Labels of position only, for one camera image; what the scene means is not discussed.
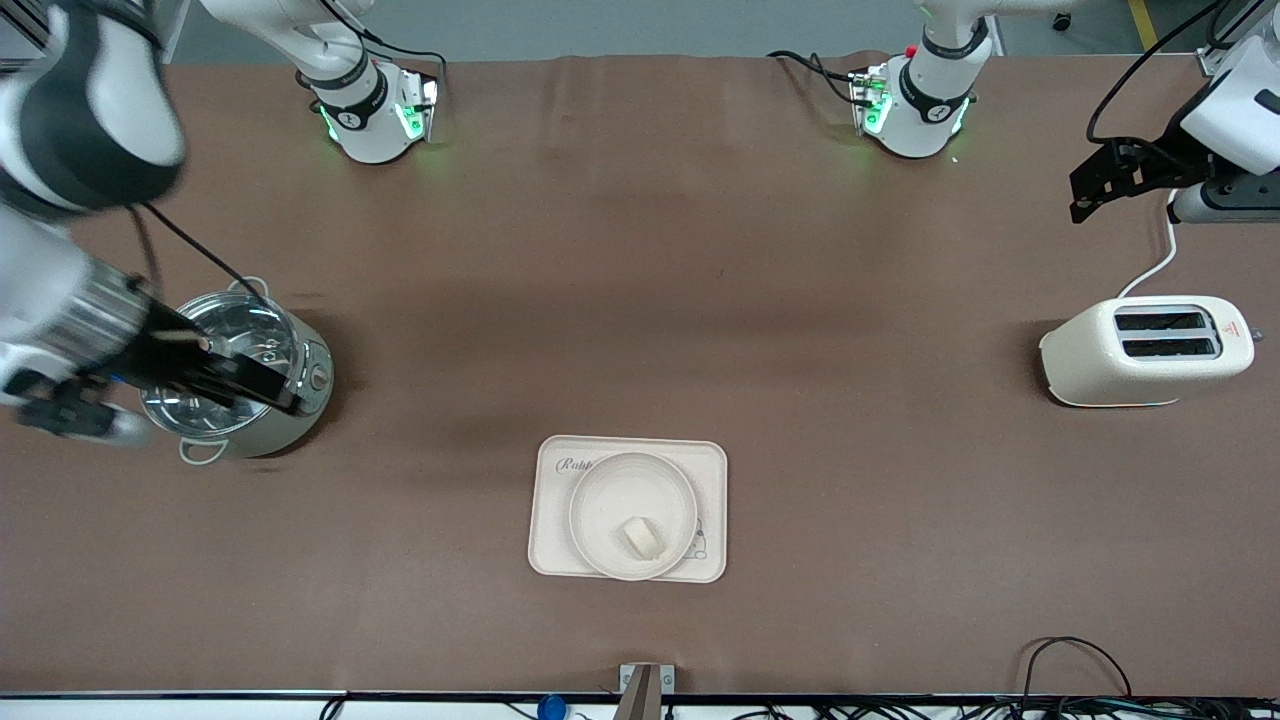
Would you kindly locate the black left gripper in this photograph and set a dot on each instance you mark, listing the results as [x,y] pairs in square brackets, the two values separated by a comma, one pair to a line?
[1166,164]

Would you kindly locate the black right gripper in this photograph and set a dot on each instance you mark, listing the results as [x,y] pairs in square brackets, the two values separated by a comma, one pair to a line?
[168,350]

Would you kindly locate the white round plate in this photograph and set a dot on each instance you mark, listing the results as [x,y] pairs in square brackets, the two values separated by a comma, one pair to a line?
[610,500]

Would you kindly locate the white steamed bun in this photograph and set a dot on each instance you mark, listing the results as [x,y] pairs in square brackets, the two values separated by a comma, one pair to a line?
[641,538]

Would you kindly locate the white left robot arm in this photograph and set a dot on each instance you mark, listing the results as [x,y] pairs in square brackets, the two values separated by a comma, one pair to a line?
[925,100]

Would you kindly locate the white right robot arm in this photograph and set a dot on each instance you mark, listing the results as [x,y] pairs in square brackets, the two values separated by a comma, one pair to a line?
[100,110]

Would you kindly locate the white rabbit print tray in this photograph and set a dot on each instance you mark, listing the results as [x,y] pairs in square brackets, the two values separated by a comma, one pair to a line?
[550,530]

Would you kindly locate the glass pot lid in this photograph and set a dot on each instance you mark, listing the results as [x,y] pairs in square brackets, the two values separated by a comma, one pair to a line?
[250,335]

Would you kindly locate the silver electric cooking pot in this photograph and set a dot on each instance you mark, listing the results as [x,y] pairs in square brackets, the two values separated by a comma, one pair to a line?
[300,410]

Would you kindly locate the cream two-slot toaster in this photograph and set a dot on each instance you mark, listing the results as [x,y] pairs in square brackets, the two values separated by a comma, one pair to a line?
[1120,365]

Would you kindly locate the brown table cover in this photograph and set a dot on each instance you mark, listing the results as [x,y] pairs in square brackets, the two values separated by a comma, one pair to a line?
[650,300]

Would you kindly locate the blue round knob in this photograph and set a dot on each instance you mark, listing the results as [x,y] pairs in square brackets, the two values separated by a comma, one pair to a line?
[551,708]

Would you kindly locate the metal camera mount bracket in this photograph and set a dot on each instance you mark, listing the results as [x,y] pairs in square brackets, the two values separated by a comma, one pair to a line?
[645,690]

